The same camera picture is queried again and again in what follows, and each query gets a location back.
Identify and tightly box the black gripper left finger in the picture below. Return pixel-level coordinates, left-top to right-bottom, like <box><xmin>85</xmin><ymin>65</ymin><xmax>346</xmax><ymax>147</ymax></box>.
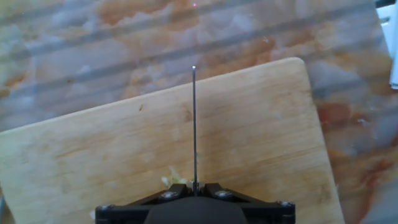
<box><xmin>95</xmin><ymin>183</ymin><xmax>191</xmax><ymax>224</ymax></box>

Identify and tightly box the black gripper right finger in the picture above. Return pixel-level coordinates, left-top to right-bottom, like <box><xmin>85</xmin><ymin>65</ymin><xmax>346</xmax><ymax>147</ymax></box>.
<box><xmin>203</xmin><ymin>182</ymin><xmax>295</xmax><ymax>224</ymax></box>

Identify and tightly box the pale green scallion piece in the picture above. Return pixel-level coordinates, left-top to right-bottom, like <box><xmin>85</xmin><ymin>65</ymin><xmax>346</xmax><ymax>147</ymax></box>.
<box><xmin>160</xmin><ymin>166</ymin><xmax>195</xmax><ymax>187</ymax></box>

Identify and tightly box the steel cleaver knife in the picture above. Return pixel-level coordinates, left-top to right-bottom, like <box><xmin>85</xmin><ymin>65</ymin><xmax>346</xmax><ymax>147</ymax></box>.
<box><xmin>192</xmin><ymin>65</ymin><xmax>200</xmax><ymax>197</ymax></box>

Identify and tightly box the wooden cutting board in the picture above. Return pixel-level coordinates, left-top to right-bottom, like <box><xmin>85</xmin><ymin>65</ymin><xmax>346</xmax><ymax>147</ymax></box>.
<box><xmin>0</xmin><ymin>57</ymin><xmax>346</xmax><ymax>224</ymax></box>

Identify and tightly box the orange white marbled mat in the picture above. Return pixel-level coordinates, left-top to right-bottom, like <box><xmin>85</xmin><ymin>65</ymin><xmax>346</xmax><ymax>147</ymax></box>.
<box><xmin>0</xmin><ymin>0</ymin><xmax>398</xmax><ymax>224</ymax></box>

